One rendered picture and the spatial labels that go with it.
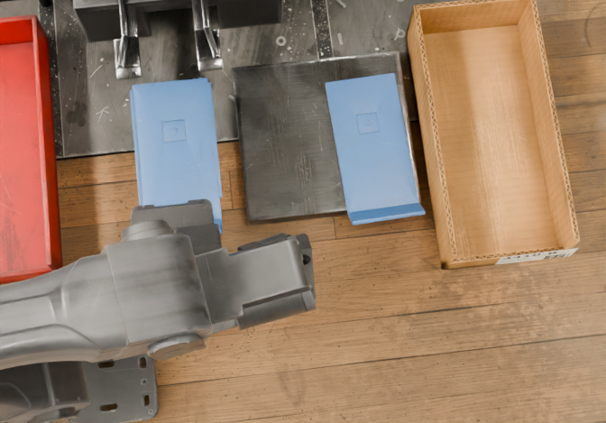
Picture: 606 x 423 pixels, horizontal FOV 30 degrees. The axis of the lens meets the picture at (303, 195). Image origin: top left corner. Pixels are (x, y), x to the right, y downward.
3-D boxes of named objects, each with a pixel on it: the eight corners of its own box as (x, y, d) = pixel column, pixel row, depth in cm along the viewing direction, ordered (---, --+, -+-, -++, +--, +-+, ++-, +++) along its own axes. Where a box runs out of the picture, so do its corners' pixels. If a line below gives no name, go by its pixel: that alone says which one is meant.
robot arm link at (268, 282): (291, 220, 87) (280, 181, 76) (321, 327, 85) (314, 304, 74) (147, 261, 87) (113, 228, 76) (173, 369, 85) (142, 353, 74)
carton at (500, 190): (440, 272, 111) (452, 255, 104) (404, 36, 118) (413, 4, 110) (568, 258, 112) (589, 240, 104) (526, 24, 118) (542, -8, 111)
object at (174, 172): (146, 247, 101) (142, 241, 99) (133, 86, 105) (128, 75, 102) (224, 239, 102) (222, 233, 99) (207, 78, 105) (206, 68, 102)
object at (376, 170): (350, 232, 109) (353, 225, 106) (325, 84, 113) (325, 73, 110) (421, 221, 110) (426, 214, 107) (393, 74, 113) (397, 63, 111)
